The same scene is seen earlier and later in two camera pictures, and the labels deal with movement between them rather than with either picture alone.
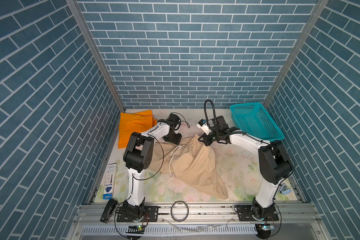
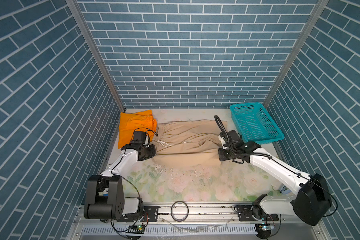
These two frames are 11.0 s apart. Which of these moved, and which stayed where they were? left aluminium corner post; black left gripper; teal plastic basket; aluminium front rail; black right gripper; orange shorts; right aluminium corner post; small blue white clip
Moved: black right gripper; black left gripper
Stayed: small blue white clip; orange shorts; left aluminium corner post; right aluminium corner post; aluminium front rail; teal plastic basket
